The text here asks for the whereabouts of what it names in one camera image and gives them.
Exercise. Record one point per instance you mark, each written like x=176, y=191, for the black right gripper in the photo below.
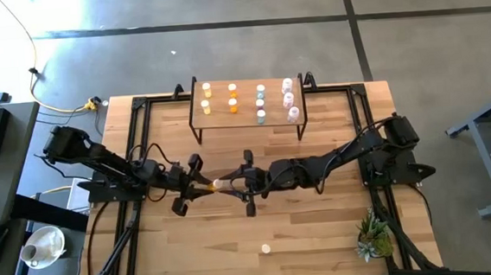
x=255, y=180

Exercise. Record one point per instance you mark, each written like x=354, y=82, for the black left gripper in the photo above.
x=178, y=177

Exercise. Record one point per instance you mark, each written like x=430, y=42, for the clear container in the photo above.
x=261, y=113

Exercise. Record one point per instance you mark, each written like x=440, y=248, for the blue pill bottle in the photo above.
x=260, y=87

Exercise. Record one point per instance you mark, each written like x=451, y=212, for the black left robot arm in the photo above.
x=99, y=158

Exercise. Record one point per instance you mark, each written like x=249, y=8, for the wooden shelf black metal legs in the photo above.
x=248, y=120

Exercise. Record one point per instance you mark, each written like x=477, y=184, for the white paper sheet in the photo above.
x=76, y=195

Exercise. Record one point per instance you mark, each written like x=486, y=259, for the green succulent plant in pot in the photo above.
x=374, y=237

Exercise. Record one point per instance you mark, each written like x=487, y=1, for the white mug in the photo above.
x=29, y=253

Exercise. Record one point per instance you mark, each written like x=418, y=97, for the black metal table frame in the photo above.
x=165, y=101

